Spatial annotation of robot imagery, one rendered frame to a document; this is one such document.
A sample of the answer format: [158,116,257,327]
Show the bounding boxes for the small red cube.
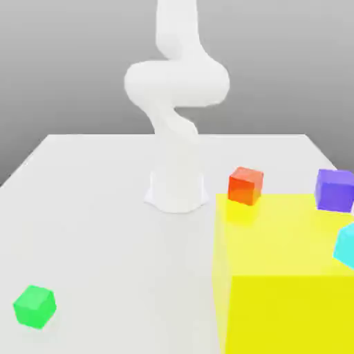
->
[227,166,265,207]

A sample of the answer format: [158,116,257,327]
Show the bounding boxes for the small purple cube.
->
[314,168,354,214]

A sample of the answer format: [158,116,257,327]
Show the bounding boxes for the small cyan cube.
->
[332,223,354,270]

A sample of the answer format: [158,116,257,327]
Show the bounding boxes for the small green cube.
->
[12,285,57,330]

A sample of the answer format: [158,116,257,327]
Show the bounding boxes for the large yellow box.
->
[212,192,354,354]

